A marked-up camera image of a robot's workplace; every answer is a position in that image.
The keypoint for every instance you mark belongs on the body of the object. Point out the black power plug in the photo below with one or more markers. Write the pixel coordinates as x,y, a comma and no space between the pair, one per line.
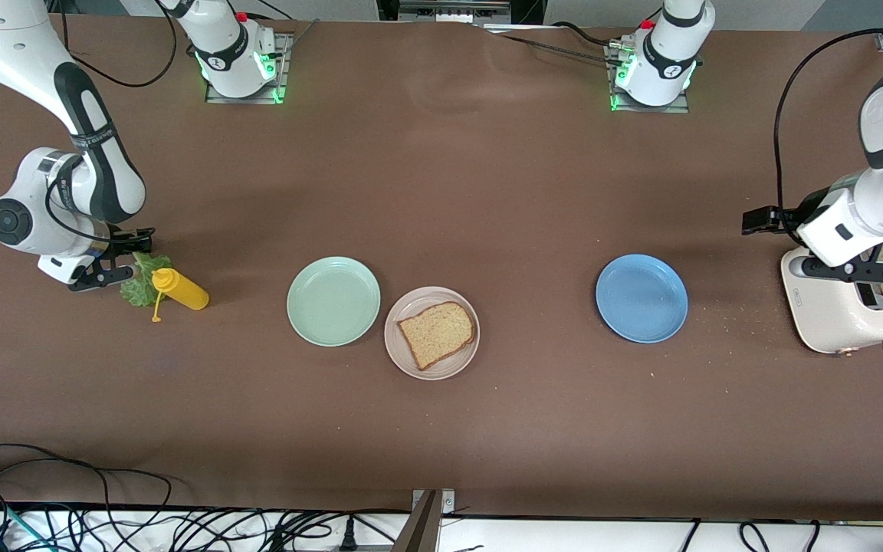
348,537

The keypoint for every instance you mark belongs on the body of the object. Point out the brown table cover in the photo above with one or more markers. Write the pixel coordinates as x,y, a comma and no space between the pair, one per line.
487,192

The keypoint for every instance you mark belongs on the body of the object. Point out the white toaster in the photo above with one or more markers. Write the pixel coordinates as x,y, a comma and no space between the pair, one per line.
821,307

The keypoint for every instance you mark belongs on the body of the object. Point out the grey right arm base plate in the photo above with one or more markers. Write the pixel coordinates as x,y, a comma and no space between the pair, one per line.
285,77

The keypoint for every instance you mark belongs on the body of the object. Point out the mint green plate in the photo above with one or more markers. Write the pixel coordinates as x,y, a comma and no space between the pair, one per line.
333,301

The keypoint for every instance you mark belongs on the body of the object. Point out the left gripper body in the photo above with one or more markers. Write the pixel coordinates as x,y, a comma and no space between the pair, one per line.
804,214

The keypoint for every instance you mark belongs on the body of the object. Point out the green lettuce leaf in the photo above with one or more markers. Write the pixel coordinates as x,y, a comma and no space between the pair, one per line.
139,293

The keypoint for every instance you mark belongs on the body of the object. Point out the grey metal post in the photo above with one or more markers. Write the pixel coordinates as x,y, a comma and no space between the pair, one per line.
418,533

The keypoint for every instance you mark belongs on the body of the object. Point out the grey left arm base plate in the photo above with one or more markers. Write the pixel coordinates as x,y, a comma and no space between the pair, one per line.
679,109

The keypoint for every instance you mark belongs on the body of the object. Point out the grey metal mount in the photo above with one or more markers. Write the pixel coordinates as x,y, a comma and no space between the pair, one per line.
457,9

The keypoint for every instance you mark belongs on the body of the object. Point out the small metal bracket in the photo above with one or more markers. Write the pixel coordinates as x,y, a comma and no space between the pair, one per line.
448,502

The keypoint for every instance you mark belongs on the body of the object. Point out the blue plate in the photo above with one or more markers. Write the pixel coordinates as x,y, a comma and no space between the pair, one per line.
641,299

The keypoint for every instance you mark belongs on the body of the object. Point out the beige plate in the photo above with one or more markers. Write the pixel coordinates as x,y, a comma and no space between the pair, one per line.
461,360

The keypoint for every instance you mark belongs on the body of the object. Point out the yellow squeeze bottle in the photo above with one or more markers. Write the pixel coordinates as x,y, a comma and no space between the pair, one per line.
185,291

